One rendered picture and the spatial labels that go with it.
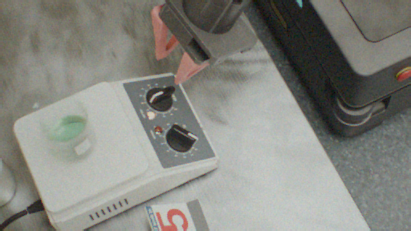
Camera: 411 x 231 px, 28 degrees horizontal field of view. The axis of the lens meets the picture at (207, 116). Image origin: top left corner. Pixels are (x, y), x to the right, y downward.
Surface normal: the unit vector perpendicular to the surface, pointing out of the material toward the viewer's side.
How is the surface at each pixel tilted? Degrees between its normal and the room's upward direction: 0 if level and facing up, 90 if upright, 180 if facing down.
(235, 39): 30
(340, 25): 0
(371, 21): 0
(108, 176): 0
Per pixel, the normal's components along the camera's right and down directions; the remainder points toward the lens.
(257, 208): -0.05, -0.39
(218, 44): 0.41, -0.55
